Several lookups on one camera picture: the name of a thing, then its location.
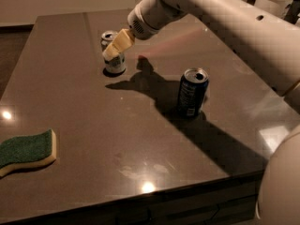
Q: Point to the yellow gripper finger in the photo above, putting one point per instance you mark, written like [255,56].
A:
[123,41]

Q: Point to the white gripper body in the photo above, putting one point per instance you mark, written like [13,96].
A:
[140,22]

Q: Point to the white 7up can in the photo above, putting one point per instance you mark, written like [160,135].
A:
[116,65]

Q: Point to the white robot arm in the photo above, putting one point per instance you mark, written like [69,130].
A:
[271,47]

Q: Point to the blue pepsi can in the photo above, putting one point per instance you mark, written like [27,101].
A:
[192,89]

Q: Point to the green yellow sponge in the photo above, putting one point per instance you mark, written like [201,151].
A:
[27,152]

